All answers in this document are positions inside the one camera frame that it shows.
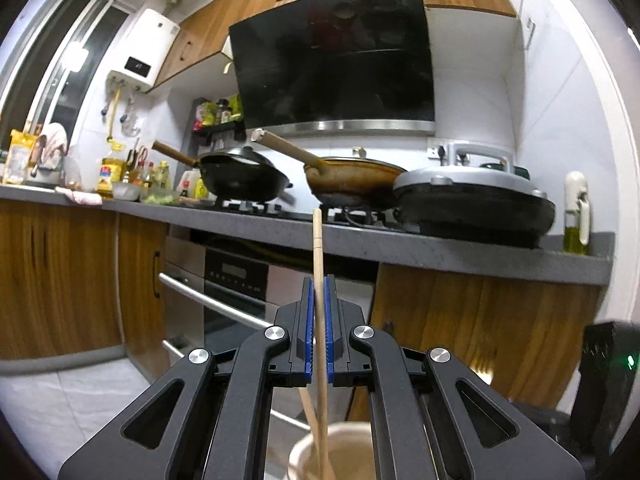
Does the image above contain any black range hood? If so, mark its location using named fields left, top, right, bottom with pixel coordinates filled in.
left=222, top=0, right=437, bottom=136

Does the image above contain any long wooden base cabinet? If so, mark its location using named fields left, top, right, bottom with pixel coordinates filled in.
left=0, top=199, right=169, bottom=366

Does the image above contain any black gas stove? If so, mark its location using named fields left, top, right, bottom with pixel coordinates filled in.
left=214, top=195, right=417, bottom=234

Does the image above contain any pale hanging towel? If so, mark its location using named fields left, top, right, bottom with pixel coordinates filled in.
left=40, top=122, right=69, bottom=159

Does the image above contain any white-topped oil sprayer bottle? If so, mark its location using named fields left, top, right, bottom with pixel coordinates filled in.
left=563, top=171, right=591, bottom=256

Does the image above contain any stainless built-in oven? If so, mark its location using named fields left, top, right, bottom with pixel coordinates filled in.
left=159, top=237, right=377, bottom=429

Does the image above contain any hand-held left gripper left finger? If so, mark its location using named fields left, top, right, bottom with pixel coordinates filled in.
left=57, top=274, right=316, bottom=480

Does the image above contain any wooden wall cabinet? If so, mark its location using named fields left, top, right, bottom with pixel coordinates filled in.
left=147, top=0, right=519, bottom=94

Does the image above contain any white jug with red label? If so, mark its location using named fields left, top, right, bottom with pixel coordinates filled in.
left=178, top=169, right=202, bottom=200

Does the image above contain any brown frying pan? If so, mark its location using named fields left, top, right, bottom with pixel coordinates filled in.
left=251, top=129, right=409, bottom=210

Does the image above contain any white water heater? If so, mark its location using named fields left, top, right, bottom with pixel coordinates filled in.
left=106, top=7, right=181, bottom=94

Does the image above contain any cream floral ceramic utensil holder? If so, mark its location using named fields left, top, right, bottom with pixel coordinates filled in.
left=287, top=421, right=379, bottom=480

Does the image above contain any kitchen window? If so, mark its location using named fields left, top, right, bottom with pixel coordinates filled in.
left=0, top=0, right=136, bottom=146

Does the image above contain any glass bowl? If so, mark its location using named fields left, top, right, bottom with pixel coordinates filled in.
left=112, top=181, right=144, bottom=202

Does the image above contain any grey kitchen countertop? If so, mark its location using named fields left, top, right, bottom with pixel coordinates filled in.
left=0, top=182, right=615, bottom=286

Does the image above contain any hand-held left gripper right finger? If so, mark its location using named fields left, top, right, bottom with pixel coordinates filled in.
left=324, top=274, right=586, bottom=480

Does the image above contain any yellow cooking oil bottle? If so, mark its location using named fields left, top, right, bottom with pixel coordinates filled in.
left=96, top=142, right=125, bottom=200

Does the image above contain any white cloth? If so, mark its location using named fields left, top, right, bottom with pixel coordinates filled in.
left=55, top=186, right=104, bottom=207

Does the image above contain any black wok with wooden handle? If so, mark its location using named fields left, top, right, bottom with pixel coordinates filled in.
left=151, top=140, right=295, bottom=204

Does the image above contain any wooden chopstick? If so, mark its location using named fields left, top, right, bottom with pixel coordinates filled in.
left=312, top=208, right=337, bottom=480
left=299, top=387, right=326, bottom=466

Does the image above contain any row of seasoning bottles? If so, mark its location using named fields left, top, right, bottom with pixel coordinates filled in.
left=122, top=146, right=174, bottom=191

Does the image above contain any black spice rack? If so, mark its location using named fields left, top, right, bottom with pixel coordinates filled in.
left=192, top=95, right=249, bottom=142

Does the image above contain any black griddle with silver lid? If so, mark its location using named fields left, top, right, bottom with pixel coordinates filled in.
left=392, top=141, right=557, bottom=249

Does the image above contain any yellow food packet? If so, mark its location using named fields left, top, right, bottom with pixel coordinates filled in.
left=1, top=130, right=40, bottom=186

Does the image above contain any yellow gas hose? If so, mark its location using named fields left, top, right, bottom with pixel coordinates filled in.
left=107, top=87, right=122, bottom=144

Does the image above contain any short wooden base cabinet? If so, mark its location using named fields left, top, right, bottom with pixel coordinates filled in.
left=345, top=262, right=606, bottom=424

